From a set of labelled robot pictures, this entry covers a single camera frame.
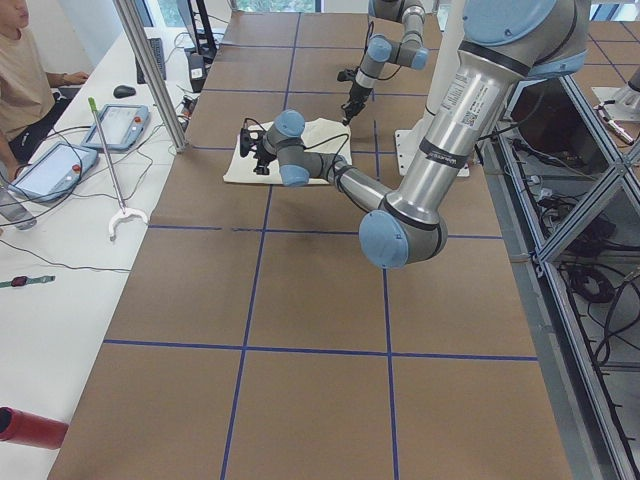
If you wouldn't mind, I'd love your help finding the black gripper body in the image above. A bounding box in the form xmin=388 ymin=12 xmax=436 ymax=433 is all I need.
xmin=341 ymin=84 xmax=371 ymax=125
xmin=252 ymin=140 xmax=274 ymax=175

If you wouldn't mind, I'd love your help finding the cream long-sleeve cat shirt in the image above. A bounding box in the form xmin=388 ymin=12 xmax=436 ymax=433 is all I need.
xmin=223 ymin=118 xmax=352 ymax=185

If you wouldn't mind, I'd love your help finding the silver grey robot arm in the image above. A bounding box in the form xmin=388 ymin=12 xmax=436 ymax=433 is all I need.
xmin=239 ymin=1 xmax=590 ymax=268
xmin=337 ymin=0 xmax=429 ymax=126

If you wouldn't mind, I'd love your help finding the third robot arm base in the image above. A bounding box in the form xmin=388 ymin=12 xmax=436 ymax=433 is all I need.
xmin=592 ymin=69 xmax=639 ymax=125

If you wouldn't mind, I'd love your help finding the far blue teach pendant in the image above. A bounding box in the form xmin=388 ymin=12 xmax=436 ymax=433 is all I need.
xmin=96 ymin=104 xmax=150 ymax=153

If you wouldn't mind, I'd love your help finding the blue teach pendant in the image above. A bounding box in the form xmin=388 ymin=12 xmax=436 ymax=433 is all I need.
xmin=9 ymin=141 xmax=98 ymax=203
xmin=96 ymin=104 xmax=150 ymax=153

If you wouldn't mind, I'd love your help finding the white reacher grabber tool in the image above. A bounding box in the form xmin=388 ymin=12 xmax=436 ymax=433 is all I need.
xmin=88 ymin=97 xmax=149 ymax=242

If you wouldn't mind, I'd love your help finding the black keyboard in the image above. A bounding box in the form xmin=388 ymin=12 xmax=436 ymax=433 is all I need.
xmin=134 ymin=37 xmax=166 ymax=85

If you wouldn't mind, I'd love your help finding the black computer mouse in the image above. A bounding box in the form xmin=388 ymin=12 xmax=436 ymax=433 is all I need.
xmin=113 ymin=85 xmax=136 ymax=99

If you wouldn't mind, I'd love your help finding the near blue teach pendant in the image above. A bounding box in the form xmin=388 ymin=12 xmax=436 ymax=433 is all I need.
xmin=9 ymin=141 xmax=98 ymax=203

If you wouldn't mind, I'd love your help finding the seated person beige shirt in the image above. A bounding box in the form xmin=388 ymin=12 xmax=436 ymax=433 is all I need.
xmin=1 ymin=1 xmax=89 ymax=174

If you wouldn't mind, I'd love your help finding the red bottle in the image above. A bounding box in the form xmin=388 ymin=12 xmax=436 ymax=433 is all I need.
xmin=1 ymin=407 xmax=69 ymax=450

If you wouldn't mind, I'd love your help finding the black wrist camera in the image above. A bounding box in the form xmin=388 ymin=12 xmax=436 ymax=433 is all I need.
xmin=239 ymin=127 xmax=266 ymax=158
xmin=337 ymin=69 xmax=357 ymax=82

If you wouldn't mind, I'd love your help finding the aluminium frame post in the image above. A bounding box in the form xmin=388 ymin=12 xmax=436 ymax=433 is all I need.
xmin=113 ymin=0 xmax=187 ymax=153

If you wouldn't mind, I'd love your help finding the aluminium frame cabinet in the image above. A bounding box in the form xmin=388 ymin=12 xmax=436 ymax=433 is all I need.
xmin=481 ymin=77 xmax=639 ymax=479

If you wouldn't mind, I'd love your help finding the green strap wristwatch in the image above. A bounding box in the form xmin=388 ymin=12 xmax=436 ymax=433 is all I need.
xmin=0 ymin=275 xmax=56 ymax=288

